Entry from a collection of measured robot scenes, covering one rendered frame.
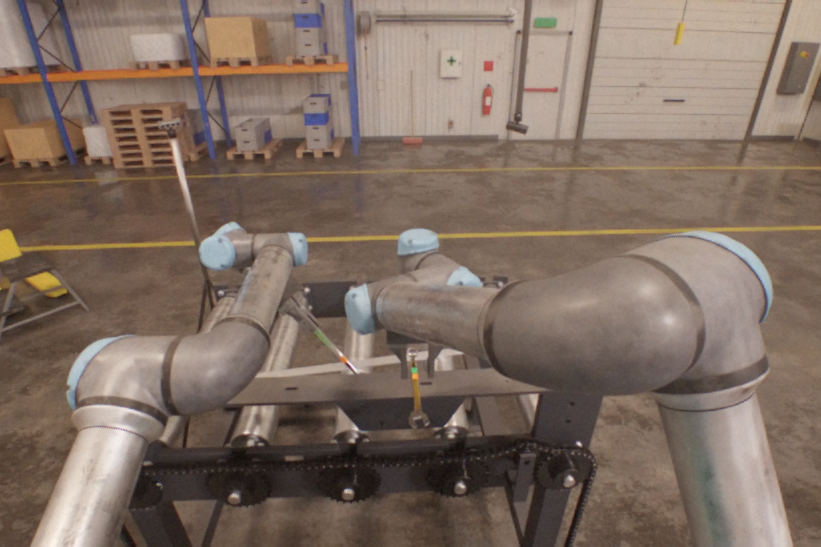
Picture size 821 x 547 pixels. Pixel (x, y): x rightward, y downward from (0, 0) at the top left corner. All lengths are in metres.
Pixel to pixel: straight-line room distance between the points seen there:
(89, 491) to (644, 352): 0.60
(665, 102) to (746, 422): 11.22
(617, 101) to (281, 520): 10.24
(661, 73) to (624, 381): 11.15
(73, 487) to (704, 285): 0.69
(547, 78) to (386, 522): 9.35
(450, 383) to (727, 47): 11.52
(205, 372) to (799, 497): 2.74
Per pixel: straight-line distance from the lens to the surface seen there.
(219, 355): 0.67
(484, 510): 2.29
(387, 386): 1.08
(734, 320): 0.45
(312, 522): 2.28
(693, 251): 0.45
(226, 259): 0.99
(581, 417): 1.30
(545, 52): 10.34
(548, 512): 1.56
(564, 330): 0.36
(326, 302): 2.08
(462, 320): 0.45
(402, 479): 1.37
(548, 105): 10.47
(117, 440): 0.68
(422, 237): 0.79
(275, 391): 1.12
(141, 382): 0.69
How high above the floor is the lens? 1.90
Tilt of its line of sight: 28 degrees down
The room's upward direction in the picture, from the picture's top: straight up
